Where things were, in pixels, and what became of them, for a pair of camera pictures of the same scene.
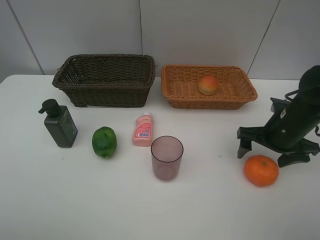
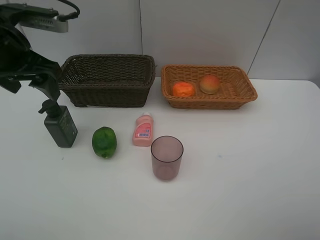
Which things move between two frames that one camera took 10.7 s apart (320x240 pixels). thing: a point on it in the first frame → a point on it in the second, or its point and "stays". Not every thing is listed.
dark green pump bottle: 59,123 stays
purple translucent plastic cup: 166,153 stays
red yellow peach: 207,85 stays
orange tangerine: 261,171 → 183,89
